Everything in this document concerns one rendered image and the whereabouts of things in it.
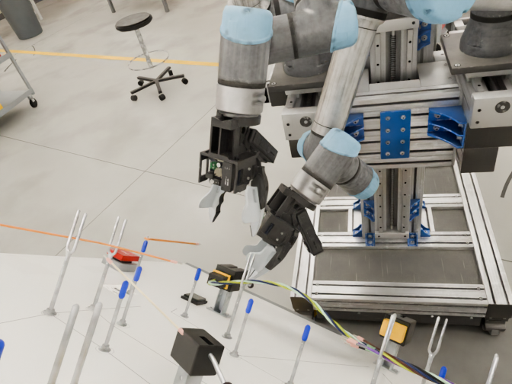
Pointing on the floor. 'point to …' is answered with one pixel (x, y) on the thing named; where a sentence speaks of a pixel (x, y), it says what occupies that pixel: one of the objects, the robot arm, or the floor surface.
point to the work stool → (139, 20)
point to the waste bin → (21, 17)
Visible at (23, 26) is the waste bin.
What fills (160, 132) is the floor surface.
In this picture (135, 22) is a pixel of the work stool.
